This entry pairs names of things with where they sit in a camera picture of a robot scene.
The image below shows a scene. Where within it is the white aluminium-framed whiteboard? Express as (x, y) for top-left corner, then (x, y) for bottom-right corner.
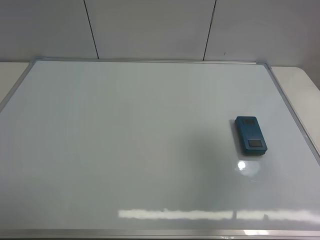
(0, 58), (320, 240)

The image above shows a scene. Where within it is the blue board eraser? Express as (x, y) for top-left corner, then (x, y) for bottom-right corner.
(234, 116), (268, 156)

